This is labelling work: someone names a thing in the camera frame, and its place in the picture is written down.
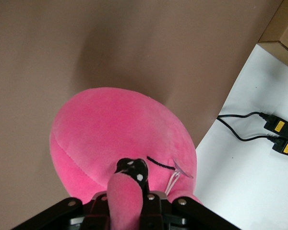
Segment brown table mat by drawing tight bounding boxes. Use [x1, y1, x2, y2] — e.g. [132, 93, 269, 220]
[0, 0, 285, 230]

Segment brown cardboard box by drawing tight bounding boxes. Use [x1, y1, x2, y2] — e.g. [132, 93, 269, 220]
[258, 0, 288, 60]

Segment pink plush toy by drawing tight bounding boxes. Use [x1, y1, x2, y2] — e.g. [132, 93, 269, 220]
[49, 87, 204, 230]

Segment black power adapter yellow label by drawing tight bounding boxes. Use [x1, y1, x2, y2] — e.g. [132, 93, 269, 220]
[271, 138, 288, 159]
[264, 114, 288, 142]

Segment black power adapter cable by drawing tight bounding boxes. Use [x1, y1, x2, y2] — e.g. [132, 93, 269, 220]
[217, 116, 276, 142]
[217, 111, 267, 119]

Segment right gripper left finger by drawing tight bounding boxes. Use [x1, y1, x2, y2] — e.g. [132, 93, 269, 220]
[11, 191, 108, 230]

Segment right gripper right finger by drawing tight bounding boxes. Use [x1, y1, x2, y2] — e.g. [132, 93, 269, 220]
[141, 191, 240, 230]

